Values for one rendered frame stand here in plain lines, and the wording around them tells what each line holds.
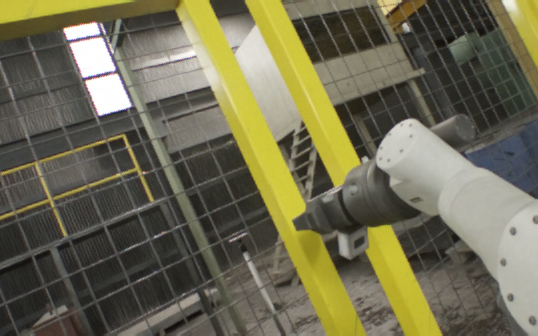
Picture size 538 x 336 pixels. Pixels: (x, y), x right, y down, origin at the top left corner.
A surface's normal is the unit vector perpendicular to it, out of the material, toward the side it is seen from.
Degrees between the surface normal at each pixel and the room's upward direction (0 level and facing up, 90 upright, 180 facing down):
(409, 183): 127
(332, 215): 90
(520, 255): 62
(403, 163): 121
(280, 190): 90
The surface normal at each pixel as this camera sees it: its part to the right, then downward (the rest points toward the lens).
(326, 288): 0.43, -0.28
